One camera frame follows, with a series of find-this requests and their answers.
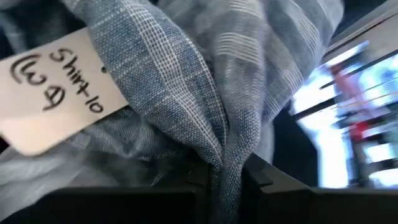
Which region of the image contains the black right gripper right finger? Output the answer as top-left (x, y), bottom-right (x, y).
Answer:
top-left (241, 154), bottom-right (398, 224)

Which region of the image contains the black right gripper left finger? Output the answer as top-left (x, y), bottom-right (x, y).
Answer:
top-left (0, 155), bottom-right (216, 224)

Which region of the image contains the light blue plaid shirt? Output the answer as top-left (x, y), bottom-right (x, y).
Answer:
top-left (0, 0), bottom-right (345, 224)

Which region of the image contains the white paper shirt tag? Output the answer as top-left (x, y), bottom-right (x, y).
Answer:
top-left (0, 27), bottom-right (129, 156)

